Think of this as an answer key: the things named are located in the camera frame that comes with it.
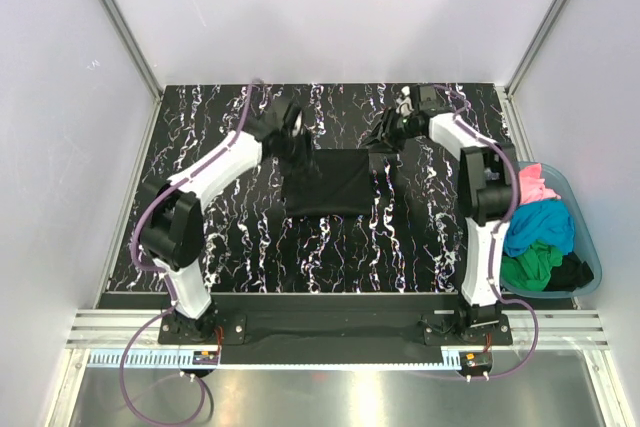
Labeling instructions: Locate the black t shirt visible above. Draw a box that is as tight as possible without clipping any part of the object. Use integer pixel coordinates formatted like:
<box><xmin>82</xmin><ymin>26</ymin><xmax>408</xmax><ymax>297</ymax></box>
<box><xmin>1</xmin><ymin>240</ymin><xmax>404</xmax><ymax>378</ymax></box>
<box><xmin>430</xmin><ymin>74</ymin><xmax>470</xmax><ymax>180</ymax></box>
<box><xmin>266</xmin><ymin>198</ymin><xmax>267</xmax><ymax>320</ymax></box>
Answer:
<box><xmin>281</xmin><ymin>149</ymin><xmax>374</xmax><ymax>218</ymax></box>
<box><xmin>544</xmin><ymin>252</ymin><xmax>594</xmax><ymax>292</ymax></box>

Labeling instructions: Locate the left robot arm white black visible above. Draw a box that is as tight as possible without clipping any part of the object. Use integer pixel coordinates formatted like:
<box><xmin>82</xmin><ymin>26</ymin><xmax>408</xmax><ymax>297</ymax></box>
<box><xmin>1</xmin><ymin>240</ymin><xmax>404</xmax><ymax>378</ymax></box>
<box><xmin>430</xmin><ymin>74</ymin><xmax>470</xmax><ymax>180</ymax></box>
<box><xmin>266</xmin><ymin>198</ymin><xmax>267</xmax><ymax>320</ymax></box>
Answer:
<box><xmin>130</xmin><ymin>99</ymin><xmax>313</xmax><ymax>341</ymax></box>

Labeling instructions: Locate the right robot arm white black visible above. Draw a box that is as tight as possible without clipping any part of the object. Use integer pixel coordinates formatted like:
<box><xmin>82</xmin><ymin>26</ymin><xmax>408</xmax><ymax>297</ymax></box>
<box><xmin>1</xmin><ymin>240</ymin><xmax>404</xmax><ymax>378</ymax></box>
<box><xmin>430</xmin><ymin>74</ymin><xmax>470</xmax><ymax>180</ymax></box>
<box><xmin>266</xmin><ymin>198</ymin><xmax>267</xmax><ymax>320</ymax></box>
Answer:
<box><xmin>364</xmin><ymin>84</ymin><xmax>520</xmax><ymax>343</ymax></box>

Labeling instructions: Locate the pink t shirt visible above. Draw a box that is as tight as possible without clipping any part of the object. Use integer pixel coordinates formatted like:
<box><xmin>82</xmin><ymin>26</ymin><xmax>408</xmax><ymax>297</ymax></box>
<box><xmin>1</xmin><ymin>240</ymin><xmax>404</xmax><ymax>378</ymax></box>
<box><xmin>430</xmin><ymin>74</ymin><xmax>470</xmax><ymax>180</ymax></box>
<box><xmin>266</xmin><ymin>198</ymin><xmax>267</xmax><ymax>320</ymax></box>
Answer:
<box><xmin>519</xmin><ymin>163</ymin><xmax>561</xmax><ymax>205</ymax></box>

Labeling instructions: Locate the blue t shirt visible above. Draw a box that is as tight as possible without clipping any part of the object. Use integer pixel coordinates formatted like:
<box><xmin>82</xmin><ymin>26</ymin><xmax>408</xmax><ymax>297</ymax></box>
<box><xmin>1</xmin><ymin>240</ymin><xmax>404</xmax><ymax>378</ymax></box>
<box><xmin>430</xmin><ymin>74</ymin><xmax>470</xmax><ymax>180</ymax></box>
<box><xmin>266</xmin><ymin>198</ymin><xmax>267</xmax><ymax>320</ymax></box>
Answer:
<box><xmin>503</xmin><ymin>199</ymin><xmax>575</xmax><ymax>257</ymax></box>

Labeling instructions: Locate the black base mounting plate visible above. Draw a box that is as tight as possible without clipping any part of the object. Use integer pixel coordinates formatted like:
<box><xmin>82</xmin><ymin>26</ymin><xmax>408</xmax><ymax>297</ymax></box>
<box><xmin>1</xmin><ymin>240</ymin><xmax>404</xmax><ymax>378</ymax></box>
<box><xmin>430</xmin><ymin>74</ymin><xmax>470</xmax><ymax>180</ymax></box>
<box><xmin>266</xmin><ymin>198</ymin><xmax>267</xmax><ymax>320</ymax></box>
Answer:
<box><xmin>159</xmin><ymin>293</ymin><xmax>513</xmax><ymax>368</ymax></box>

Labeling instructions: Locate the green t shirt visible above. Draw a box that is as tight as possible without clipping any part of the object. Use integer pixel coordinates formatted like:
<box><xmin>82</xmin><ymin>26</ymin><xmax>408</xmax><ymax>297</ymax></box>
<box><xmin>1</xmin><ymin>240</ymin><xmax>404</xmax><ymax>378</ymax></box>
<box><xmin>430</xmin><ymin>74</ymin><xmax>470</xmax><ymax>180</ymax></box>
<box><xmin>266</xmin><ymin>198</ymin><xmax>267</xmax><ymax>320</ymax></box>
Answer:
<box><xmin>500</xmin><ymin>241</ymin><xmax>565</xmax><ymax>292</ymax></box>

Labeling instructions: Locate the teal plastic laundry basket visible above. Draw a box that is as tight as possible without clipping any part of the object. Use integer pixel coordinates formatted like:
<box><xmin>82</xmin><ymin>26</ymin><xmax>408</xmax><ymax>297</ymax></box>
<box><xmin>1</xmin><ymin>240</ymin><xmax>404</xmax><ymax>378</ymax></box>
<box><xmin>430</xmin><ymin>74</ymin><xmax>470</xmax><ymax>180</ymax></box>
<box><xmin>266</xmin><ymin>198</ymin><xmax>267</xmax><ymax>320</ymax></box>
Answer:
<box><xmin>501</xmin><ymin>162</ymin><xmax>603</xmax><ymax>299</ymax></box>

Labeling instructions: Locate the black t shirt in basket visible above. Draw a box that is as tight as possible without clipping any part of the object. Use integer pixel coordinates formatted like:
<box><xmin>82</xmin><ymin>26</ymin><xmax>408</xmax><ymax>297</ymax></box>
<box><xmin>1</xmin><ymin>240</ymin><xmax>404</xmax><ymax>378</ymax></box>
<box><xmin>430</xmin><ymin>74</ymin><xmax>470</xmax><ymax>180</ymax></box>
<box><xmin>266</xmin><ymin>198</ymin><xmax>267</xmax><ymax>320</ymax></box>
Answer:
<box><xmin>544</xmin><ymin>252</ymin><xmax>594</xmax><ymax>292</ymax></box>

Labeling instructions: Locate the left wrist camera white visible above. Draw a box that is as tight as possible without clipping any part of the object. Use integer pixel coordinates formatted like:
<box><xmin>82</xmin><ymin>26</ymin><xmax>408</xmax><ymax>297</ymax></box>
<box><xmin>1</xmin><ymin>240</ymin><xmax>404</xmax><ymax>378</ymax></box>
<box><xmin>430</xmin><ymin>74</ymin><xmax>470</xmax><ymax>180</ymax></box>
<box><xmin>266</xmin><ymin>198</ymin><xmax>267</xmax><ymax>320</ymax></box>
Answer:
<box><xmin>291</xmin><ymin>110</ymin><xmax>305</xmax><ymax>137</ymax></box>

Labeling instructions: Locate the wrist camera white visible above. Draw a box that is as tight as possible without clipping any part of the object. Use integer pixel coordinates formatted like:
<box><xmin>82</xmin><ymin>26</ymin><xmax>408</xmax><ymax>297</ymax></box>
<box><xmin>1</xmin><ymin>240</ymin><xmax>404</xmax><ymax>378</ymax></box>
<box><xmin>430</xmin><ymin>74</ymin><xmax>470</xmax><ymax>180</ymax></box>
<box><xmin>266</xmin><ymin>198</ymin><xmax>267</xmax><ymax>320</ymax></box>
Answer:
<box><xmin>396</xmin><ymin>86</ymin><xmax>414</xmax><ymax>117</ymax></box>
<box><xmin>291</xmin><ymin>110</ymin><xmax>305</xmax><ymax>137</ymax></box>

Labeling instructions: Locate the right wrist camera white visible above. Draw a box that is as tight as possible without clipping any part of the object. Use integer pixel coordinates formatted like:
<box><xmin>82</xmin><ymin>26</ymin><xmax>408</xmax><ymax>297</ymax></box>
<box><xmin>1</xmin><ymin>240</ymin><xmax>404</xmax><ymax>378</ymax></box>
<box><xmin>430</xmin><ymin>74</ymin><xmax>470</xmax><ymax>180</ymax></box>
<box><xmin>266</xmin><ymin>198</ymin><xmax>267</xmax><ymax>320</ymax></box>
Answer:
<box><xmin>396</xmin><ymin>86</ymin><xmax>414</xmax><ymax>117</ymax></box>

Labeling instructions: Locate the white slotted cable duct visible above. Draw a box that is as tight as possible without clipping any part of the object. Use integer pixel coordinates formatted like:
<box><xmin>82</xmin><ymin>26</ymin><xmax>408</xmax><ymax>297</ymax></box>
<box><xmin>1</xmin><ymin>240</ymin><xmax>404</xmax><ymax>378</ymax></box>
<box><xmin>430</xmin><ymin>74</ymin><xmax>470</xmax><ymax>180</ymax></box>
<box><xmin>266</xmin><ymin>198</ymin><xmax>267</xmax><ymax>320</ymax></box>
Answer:
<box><xmin>87</xmin><ymin>349</ymin><xmax>461</xmax><ymax>371</ymax></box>

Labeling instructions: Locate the right aluminium frame post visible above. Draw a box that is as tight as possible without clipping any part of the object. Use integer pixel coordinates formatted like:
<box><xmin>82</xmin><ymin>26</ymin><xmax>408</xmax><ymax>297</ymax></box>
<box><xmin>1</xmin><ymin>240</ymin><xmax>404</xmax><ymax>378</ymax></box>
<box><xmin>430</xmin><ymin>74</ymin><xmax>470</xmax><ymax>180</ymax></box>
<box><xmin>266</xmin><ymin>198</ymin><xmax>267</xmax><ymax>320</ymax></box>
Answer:
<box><xmin>504</xmin><ymin>0</ymin><xmax>570</xmax><ymax>98</ymax></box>

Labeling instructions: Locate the aluminium frame post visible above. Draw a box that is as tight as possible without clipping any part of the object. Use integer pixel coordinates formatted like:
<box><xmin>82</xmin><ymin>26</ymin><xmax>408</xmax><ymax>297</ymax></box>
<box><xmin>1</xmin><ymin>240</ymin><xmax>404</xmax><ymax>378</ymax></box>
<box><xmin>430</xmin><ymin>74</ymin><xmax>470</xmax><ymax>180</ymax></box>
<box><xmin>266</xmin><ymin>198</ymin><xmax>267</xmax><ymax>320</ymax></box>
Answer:
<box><xmin>504</xmin><ymin>0</ymin><xmax>570</xmax><ymax>98</ymax></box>
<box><xmin>99</xmin><ymin>0</ymin><xmax>164</xmax><ymax>101</ymax></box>

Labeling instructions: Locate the left aluminium frame post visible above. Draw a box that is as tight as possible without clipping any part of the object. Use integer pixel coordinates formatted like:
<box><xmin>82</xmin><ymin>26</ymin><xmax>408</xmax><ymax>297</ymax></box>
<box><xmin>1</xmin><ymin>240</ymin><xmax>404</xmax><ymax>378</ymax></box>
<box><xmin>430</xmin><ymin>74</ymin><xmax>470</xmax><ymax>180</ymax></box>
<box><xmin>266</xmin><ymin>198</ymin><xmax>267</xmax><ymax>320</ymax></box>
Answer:
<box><xmin>99</xmin><ymin>0</ymin><xmax>164</xmax><ymax>101</ymax></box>

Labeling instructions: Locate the aluminium rail profile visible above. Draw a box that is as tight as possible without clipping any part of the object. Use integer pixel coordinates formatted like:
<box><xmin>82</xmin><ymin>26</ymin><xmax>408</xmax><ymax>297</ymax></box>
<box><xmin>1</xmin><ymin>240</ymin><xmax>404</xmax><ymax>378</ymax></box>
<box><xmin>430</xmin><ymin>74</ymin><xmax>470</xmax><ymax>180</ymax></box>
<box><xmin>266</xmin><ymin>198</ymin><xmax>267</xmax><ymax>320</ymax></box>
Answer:
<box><xmin>66</xmin><ymin>310</ymin><xmax>608</xmax><ymax>350</ymax></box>

